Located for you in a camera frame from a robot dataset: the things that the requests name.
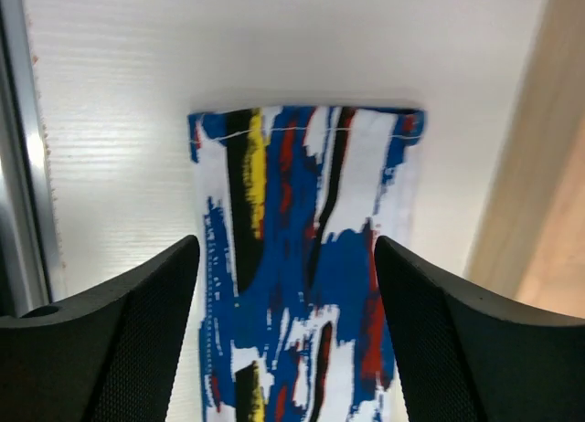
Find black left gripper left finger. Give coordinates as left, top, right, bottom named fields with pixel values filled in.
left=1, top=235, right=200, bottom=421

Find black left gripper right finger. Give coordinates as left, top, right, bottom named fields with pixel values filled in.
left=375, top=237, right=584, bottom=421

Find blue patterned trousers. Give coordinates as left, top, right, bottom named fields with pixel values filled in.
left=188, top=106, right=426, bottom=421

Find aluminium mounting rail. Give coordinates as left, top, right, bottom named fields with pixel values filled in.
left=1, top=0, right=63, bottom=316

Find wooden clothes rack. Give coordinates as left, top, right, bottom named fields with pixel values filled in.
left=466, top=0, right=584, bottom=317

